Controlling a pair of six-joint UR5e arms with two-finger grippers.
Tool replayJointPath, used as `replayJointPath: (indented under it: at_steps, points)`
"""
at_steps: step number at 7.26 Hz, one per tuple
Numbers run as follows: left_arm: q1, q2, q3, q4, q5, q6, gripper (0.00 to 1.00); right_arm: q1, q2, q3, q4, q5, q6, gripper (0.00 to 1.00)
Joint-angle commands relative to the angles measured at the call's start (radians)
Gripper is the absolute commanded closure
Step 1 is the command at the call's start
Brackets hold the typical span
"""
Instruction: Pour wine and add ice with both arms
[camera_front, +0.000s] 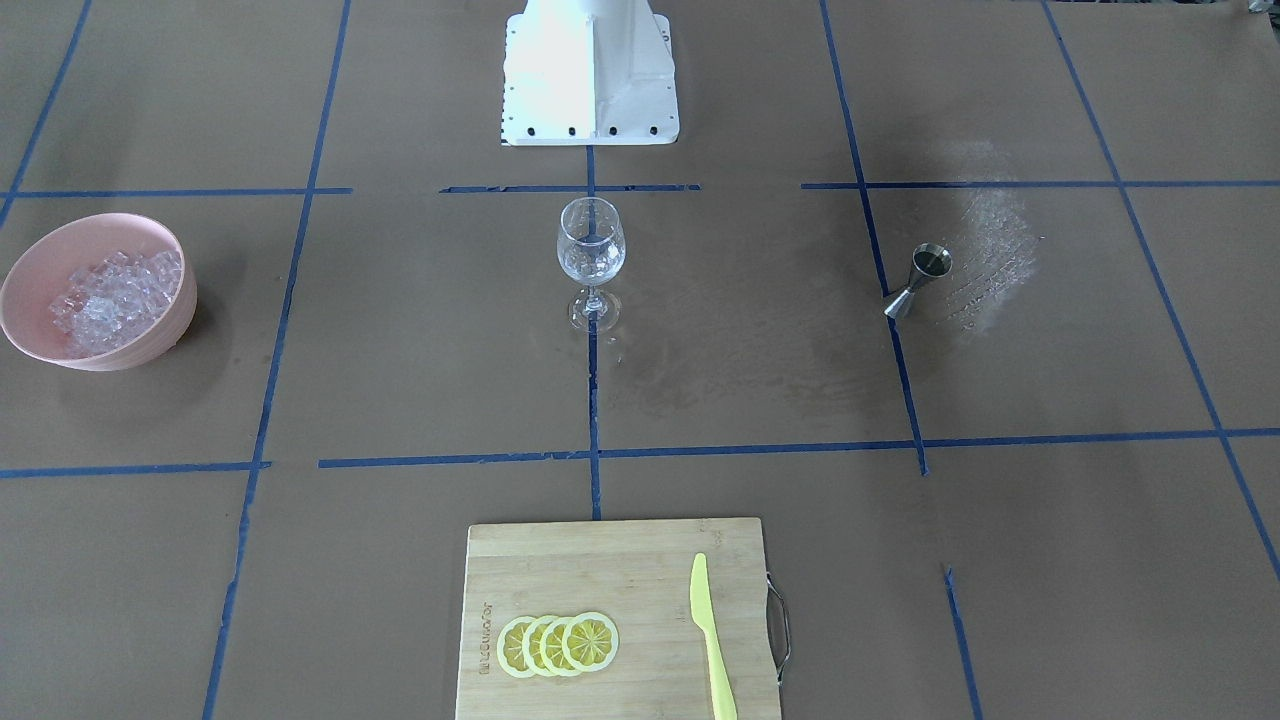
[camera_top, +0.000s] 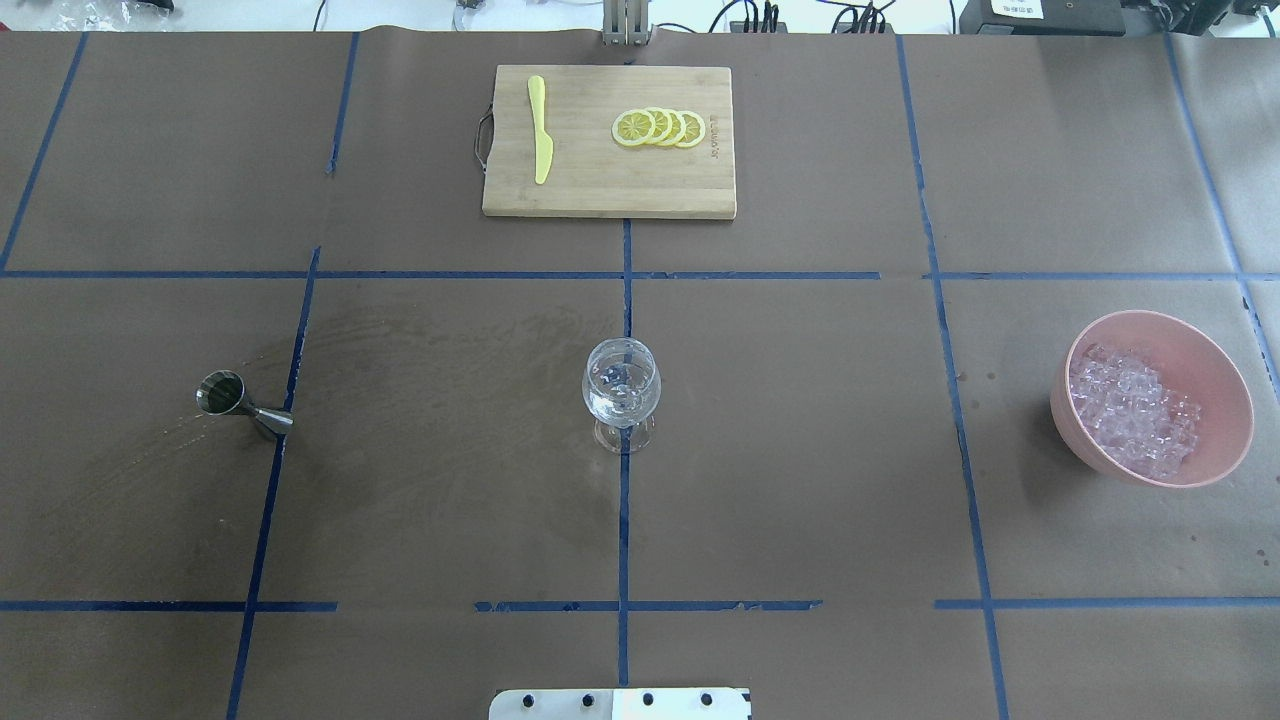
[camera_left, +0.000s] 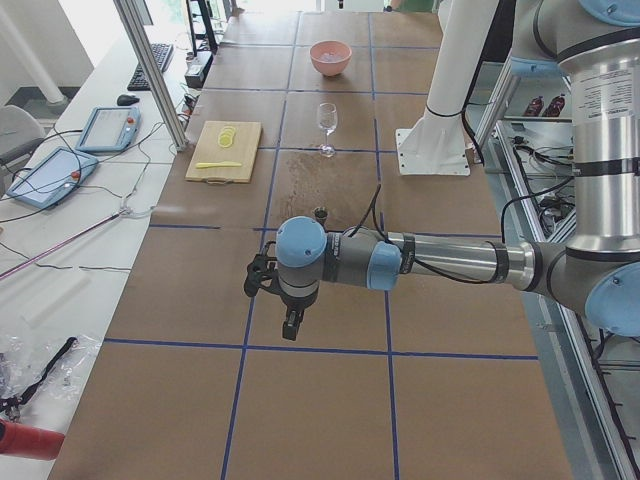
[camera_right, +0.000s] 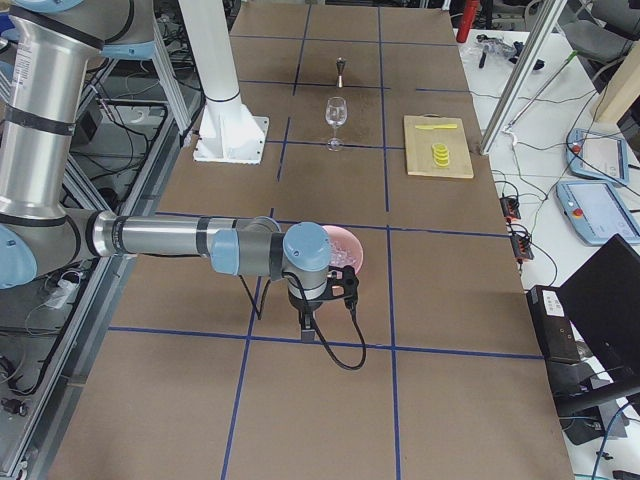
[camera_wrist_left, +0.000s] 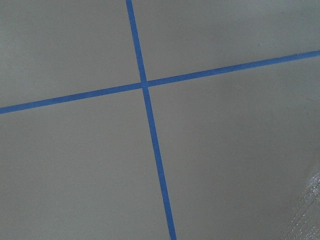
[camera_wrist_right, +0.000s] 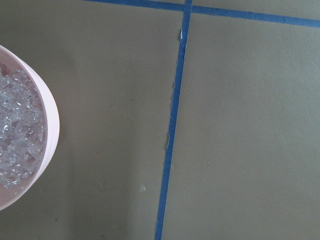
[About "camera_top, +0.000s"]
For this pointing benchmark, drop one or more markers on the clear wine glass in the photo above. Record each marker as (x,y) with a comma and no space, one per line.
(621,387)

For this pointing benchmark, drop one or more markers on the lemon slice leftmost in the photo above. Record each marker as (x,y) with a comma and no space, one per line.
(634,128)

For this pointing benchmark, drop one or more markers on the lemon slice rightmost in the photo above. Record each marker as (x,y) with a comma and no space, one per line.
(694,129)

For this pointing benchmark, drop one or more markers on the clear ice cubes pile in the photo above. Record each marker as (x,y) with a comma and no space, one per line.
(1124,406)

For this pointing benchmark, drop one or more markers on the black box device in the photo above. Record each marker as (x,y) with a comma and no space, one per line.
(1056,18)

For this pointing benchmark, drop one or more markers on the aluminium frame post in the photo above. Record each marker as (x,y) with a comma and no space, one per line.
(626,23)

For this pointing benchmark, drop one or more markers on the pink bowl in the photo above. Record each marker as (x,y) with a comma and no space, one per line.
(1186,361)

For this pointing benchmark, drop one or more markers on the wooden cutting board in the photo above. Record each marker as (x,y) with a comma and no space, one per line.
(594,177)

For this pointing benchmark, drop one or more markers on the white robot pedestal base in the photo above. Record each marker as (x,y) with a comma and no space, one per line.
(623,703)

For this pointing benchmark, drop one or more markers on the yellow plastic knife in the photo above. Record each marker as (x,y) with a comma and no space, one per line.
(543,143)

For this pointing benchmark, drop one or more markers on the clear plastic bag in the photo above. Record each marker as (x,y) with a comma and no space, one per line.
(109,16)

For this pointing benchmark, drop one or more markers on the steel jigger cup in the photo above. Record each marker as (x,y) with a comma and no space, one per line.
(224,393)

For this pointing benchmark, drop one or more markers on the lemon slice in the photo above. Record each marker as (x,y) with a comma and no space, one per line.
(634,128)
(694,129)
(660,127)
(676,128)

